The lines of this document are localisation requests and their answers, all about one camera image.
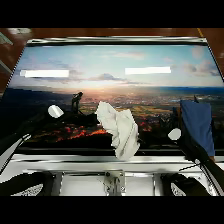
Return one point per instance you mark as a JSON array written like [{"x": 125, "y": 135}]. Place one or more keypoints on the white T-shirt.
[{"x": 120, "y": 130}]

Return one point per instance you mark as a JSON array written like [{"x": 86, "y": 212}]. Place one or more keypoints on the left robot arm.
[{"x": 13, "y": 141}]

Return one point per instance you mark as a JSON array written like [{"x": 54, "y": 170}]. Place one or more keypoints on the blue garment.
[{"x": 199, "y": 121}]

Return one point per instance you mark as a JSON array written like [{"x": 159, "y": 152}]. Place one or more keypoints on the brown garment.
[{"x": 211, "y": 158}]

